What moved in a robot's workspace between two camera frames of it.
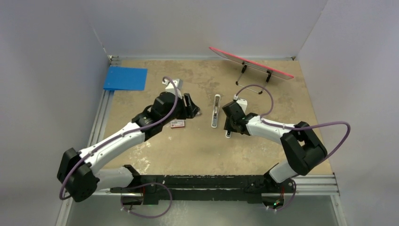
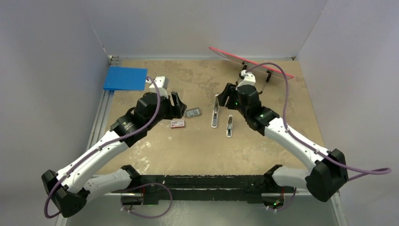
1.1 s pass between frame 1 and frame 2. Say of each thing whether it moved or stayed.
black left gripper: moved
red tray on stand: stayed
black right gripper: moved
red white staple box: stayed
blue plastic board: stayed
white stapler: stayed
